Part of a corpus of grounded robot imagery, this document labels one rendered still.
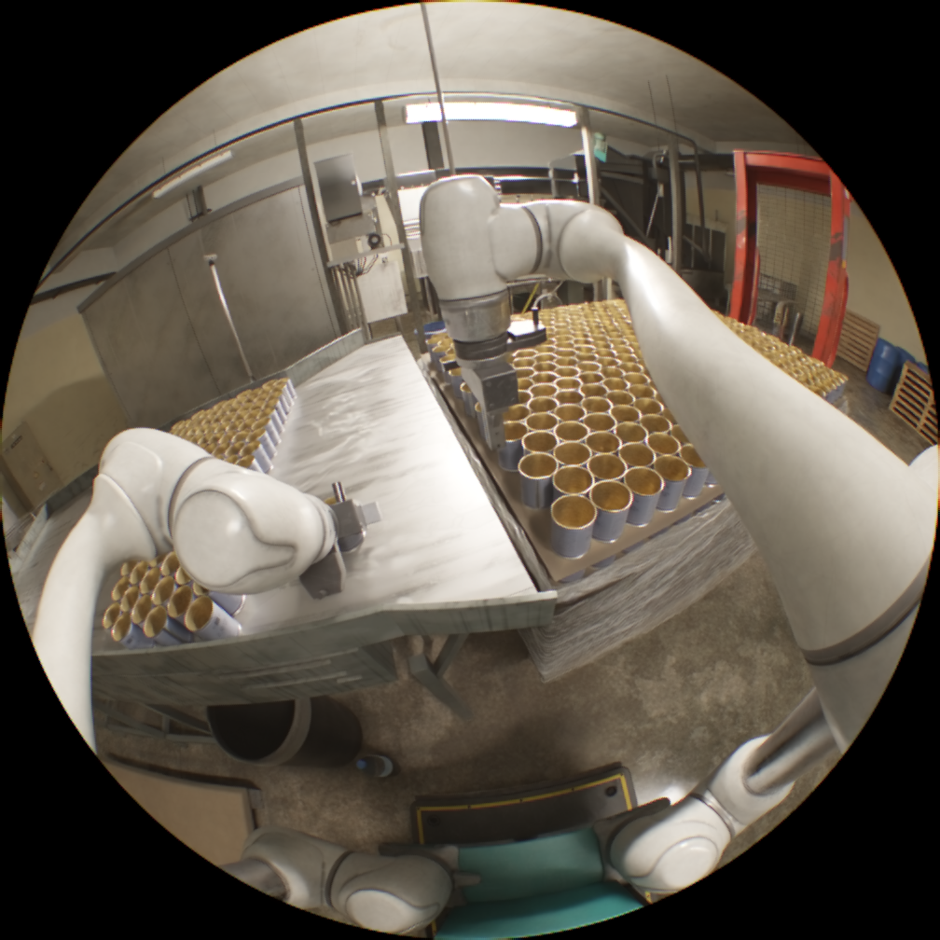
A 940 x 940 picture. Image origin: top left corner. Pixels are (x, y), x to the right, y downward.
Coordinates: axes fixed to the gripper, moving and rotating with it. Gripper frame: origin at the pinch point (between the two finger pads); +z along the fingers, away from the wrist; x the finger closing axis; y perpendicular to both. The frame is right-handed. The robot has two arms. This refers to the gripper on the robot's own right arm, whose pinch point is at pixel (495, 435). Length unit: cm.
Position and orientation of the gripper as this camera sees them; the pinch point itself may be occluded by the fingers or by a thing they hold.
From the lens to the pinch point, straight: 53.8
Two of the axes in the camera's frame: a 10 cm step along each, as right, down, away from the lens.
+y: -9.5, 2.9, -1.0
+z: 1.6, 7.5, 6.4
